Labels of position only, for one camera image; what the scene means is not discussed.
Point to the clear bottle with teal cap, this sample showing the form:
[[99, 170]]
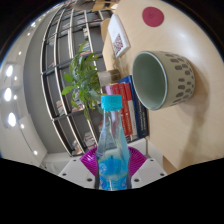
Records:
[[112, 160]]

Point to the grey bookshelf unit with books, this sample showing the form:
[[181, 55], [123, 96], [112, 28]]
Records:
[[56, 83]]

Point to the grey patterned ceramic mug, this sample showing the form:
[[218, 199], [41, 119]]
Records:
[[180, 80]]

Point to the group of ceiling lights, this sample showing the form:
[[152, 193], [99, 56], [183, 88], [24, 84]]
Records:
[[8, 95]]

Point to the flat round red coaster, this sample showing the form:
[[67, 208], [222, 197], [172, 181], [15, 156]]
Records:
[[153, 16]]

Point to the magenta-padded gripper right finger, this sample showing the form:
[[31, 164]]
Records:
[[148, 171]]

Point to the dark blue book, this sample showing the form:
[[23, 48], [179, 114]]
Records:
[[140, 110]]

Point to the green potted plant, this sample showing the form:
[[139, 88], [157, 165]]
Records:
[[83, 80]]

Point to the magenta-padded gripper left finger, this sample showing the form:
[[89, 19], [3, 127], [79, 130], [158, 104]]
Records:
[[75, 170]]

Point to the pink book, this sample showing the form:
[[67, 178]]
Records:
[[108, 90]]

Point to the round-backed wooden chair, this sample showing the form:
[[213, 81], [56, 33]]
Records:
[[107, 50]]

